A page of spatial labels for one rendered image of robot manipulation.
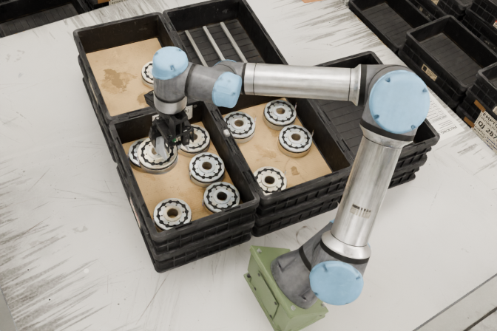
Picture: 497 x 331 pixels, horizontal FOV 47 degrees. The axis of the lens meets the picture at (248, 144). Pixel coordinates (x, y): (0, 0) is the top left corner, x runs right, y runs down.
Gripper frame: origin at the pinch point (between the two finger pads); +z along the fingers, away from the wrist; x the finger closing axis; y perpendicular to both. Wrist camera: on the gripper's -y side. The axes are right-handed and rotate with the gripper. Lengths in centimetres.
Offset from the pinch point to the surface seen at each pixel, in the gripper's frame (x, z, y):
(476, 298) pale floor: 109, 101, 65
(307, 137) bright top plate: 43.4, 14.0, 7.1
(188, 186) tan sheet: 4.1, 16.8, 3.9
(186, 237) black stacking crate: -5.3, 12.7, 19.5
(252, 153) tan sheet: 26.6, 16.8, 2.6
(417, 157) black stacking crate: 70, 16, 29
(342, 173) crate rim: 40.3, 7.0, 25.9
